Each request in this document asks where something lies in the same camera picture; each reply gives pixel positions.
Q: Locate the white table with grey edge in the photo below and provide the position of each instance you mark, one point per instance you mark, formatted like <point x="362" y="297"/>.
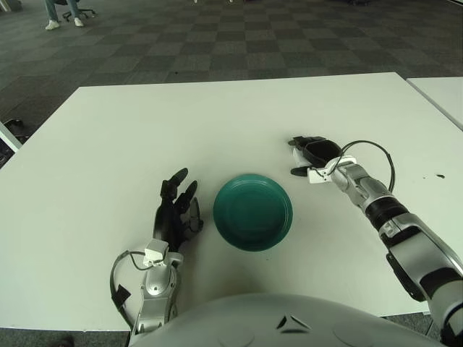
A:
<point x="441" y="94"/>

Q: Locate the black office chair base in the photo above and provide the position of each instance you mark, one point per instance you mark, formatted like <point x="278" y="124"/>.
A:
<point x="85" y="12"/>

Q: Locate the teal round plate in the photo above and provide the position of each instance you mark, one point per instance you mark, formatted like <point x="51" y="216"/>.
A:
<point x="253" y="213"/>

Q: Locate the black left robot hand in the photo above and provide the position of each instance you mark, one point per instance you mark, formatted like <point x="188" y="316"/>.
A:
<point x="168" y="220"/>

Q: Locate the grey robot torso shell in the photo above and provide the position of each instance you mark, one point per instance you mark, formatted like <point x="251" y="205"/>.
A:
<point x="253" y="321"/>

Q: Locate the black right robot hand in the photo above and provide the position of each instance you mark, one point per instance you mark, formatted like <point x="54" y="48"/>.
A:
<point x="322" y="150"/>

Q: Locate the seated person in jeans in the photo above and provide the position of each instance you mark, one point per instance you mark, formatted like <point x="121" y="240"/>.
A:
<point x="52" y="14"/>

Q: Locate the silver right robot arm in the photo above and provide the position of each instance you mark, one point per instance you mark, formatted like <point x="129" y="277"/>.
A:
<point x="416" y="246"/>

